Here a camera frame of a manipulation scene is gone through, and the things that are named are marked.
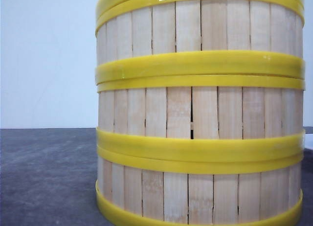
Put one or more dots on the front bamboo steamer basket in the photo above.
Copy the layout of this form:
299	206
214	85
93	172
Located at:
128	196

